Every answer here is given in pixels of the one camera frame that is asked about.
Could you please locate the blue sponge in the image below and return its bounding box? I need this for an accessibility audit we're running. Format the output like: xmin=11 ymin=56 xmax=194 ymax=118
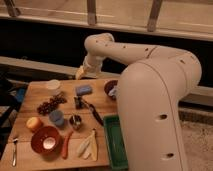
xmin=75 ymin=85 xmax=92 ymax=96

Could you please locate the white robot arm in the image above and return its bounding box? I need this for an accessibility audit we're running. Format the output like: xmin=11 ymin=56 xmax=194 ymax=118
xmin=76 ymin=33 xmax=202 ymax=171

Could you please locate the small metal cup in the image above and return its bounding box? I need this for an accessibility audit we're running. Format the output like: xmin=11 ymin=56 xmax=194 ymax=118
xmin=69 ymin=115 xmax=82 ymax=130

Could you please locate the blue plastic cup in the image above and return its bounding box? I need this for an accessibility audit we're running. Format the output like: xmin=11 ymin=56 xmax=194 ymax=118
xmin=49 ymin=110 xmax=64 ymax=126

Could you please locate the dark red bowl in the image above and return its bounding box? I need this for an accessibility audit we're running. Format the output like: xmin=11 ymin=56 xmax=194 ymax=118
xmin=104 ymin=80 xmax=117 ymax=97

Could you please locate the crumpled white cloth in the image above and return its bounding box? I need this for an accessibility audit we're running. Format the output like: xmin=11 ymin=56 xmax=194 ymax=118
xmin=108 ymin=86 xmax=117 ymax=99

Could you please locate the bunch of dark grapes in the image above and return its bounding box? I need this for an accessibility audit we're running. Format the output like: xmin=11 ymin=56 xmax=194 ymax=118
xmin=37 ymin=95 xmax=67 ymax=115

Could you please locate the wooden board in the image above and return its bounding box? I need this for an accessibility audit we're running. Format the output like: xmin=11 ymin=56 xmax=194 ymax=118
xmin=0 ymin=78 xmax=117 ymax=171

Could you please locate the orange carrot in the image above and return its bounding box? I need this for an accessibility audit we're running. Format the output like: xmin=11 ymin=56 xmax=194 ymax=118
xmin=61 ymin=130 xmax=73 ymax=159

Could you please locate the orange fruit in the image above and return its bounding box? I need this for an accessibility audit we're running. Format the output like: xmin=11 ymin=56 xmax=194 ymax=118
xmin=26 ymin=117 xmax=43 ymax=132

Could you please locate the peeled banana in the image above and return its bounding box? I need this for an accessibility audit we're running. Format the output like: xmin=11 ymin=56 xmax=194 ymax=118
xmin=76 ymin=129 xmax=98 ymax=161

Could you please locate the orange bowl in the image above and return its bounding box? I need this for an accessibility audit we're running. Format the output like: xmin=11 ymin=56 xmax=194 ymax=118
xmin=31 ymin=126 xmax=61 ymax=155

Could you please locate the green plastic tray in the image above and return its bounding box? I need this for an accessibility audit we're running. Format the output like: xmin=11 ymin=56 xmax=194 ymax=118
xmin=103 ymin=115 xmax=128 ymax=171

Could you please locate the metal fork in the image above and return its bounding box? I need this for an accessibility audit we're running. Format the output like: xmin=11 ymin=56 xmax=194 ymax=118
xmin=12 ymin=137 xmax=18 ymax=167

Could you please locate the black handled tool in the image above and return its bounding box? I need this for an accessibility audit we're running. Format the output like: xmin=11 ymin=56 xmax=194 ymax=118
xmin=74 ymin=96 xmax=103 ymax=125

